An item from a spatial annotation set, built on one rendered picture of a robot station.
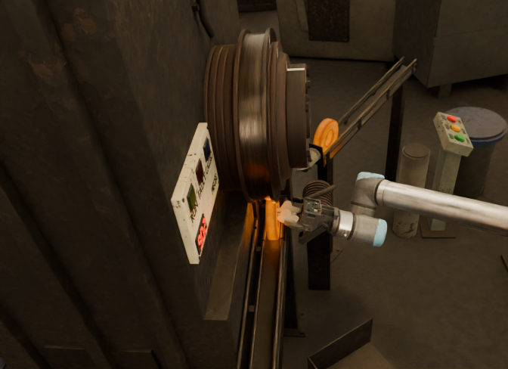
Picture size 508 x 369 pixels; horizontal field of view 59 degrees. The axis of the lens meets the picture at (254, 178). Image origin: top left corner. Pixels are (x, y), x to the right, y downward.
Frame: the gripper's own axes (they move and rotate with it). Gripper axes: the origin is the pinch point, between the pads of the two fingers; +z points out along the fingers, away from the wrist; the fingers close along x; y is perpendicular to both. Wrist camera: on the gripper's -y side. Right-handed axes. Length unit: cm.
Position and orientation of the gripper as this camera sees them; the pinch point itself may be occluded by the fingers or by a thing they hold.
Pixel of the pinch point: (274, 213)
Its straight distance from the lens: 147.9
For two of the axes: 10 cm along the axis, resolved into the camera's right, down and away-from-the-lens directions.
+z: -9.7, -2.2, -0.5
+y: 2.0, -7.4, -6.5
